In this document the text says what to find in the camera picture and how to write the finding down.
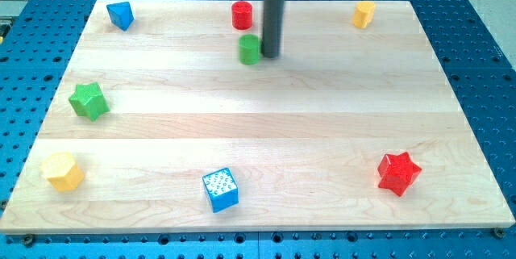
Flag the green star block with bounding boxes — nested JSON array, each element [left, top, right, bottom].
[[69, 82, 110, 121]]

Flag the yellow cylinder block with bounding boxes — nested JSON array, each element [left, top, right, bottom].
[[352, 1, 376, 29]]

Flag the blue perforated metal table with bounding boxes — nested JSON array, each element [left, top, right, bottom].
[[1, 0, 515, 258]]

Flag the light wooden board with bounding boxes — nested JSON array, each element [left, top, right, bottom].
[[1, 0, 514, 234]]

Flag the green cylinder block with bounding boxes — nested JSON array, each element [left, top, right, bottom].
[[239, 34, 260, 65]]

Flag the blue cube block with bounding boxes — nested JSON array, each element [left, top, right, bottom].
[[202, 168, 239, 213]]

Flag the red cylinder block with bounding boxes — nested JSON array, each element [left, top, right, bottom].
[[231, 1, 253, 30]]

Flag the blue triangular prism block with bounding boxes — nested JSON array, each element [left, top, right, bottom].
[[106, 2, 134, 31]]

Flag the red star block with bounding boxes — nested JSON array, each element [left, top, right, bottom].
[[377, 152, 422, 197]]

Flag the yellow hexagon block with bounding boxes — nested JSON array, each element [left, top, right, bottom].
[[40, 152, 85, 192]]

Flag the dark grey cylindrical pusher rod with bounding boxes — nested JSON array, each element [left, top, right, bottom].
[[261, 0, 285, 58]]

